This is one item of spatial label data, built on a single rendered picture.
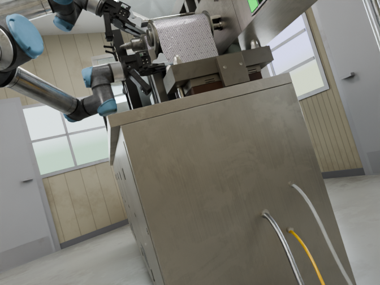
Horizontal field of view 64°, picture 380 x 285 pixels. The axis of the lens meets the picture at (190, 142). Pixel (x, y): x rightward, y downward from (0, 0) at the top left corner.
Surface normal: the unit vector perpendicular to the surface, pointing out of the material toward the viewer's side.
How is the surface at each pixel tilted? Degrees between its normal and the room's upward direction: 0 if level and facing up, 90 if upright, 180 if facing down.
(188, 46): 90
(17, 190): 90
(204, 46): 90
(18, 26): 87
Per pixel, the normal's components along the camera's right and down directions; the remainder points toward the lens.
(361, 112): -0.84, 0.22
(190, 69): 0.25, -0.12
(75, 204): 0.46, -0.18
